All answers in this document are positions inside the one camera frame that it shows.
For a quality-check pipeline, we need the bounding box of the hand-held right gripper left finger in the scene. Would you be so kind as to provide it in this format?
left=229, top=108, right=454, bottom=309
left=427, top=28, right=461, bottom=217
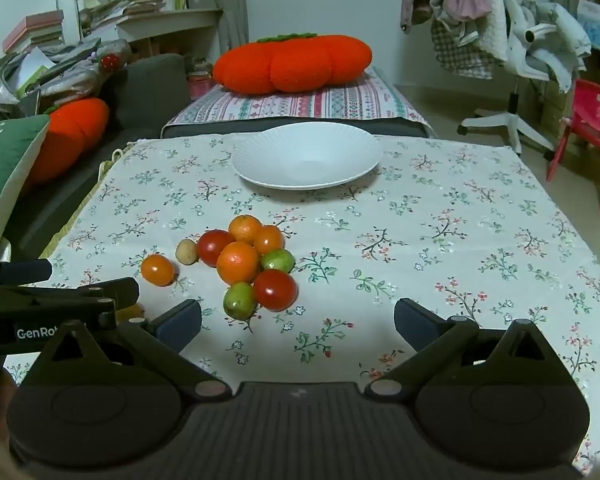
left=40, top=299, right=232, bottom=402

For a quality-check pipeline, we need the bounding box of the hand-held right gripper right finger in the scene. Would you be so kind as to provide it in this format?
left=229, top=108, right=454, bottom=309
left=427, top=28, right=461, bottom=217
left=365, top=298, right=561, bottom=400

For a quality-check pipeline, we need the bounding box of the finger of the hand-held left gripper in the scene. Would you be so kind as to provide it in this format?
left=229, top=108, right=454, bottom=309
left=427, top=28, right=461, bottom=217
left=0, top=258, right=53, bottom=288
left=0, top=276, right=141, bottom=312

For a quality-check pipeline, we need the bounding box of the orange cherry tomato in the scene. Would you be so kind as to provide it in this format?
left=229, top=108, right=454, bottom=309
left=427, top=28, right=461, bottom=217
left=253, top=225, right=285, bottom=256
left=140, top=254, right=176, bottom=287

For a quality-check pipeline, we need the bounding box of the green jujube fruit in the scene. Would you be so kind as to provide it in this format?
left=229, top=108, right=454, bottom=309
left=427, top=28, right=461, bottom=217
left=223, top=282, right=257, bottom=321
left=260, top=248, right=296, bottom=274

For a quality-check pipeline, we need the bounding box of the small beige fruit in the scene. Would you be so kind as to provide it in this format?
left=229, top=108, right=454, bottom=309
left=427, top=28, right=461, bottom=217
left=175, top=239, right=199, bottom=266

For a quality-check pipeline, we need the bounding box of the red tomato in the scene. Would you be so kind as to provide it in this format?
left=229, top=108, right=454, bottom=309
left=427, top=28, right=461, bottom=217
left=252, top=269, right=299, bottom=311
left=196, top=229, right=236, bottom=267

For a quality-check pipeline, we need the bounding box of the large mandarin orange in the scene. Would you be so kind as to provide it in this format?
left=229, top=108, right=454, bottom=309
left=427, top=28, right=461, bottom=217
left=216, top=241, right=260, bottom=286

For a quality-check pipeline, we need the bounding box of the small mandarin orange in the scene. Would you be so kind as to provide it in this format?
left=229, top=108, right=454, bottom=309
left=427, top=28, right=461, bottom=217
left=228, top=214, right=263, bottom=246

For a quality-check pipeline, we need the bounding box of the white ribbed plate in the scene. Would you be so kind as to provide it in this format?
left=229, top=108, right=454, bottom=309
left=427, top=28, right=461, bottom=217
left=231, top=122, right=384, bottom=191

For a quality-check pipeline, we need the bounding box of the small yellow fruit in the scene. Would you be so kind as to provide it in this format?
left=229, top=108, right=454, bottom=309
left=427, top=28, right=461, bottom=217
left=115, top=302, right=146, bottom=323

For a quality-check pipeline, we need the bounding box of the floral tablecloth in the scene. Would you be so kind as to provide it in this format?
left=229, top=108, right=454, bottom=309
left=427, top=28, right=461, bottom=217
left=2, top=132, right=600, bottom=476

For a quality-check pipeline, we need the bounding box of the green patterned pillow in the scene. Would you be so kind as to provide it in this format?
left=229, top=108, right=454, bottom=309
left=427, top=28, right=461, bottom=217
left=0, top=114, right=51, bottom=261

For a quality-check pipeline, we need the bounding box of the small orange persimmon cushion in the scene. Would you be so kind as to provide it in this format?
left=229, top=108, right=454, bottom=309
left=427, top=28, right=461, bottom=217
left=22, top=97, right=111, bottom=186

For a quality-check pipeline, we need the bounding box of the silver bag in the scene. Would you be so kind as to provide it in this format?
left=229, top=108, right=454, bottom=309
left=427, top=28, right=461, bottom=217
left=0, top=37, right=131, bottom=113

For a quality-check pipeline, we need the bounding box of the dark grey sofa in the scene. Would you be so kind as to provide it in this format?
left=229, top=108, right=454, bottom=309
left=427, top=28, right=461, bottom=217
left=0, top=52, right=188, bottom=261

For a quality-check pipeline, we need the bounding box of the white office chair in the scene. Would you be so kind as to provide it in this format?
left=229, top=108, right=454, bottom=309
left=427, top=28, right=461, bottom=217
left=457, top=0, right=556, bottom=158

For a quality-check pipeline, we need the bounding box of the striped patterned cover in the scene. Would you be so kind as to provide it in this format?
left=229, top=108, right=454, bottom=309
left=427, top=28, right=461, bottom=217
left=167, top=66, right=428, bottom=126

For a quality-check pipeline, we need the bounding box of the pink box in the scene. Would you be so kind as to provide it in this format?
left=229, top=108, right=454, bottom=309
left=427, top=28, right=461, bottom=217
left=187, top=70, right=216, bottom=101

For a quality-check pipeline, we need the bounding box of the stack of pink books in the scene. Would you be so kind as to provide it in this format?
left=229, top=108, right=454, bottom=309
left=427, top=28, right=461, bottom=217
left=2, top=9, right=65, bottom=53

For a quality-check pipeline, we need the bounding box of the red plastic chair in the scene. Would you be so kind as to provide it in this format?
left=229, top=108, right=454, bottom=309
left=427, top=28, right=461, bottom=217
left=546, top=79, right=600, bottom=217

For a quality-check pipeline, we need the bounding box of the large orange persimmon cushion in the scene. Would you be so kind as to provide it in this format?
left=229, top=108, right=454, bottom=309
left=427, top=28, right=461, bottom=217
left=212, top=32, right=372, bottom=95

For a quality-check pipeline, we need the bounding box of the pile of books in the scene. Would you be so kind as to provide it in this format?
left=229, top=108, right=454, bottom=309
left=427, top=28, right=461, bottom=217
left=80, top=0, right=188, bottom=26

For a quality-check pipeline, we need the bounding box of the pile of clothes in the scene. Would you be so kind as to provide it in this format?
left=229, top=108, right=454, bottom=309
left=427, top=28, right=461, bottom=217
left=401, top=0, right=593, bottom=93

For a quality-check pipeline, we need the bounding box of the white wall shelf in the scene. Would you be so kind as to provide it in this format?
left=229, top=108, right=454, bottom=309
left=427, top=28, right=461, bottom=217
left=75, top=7, right=226, bottom=56

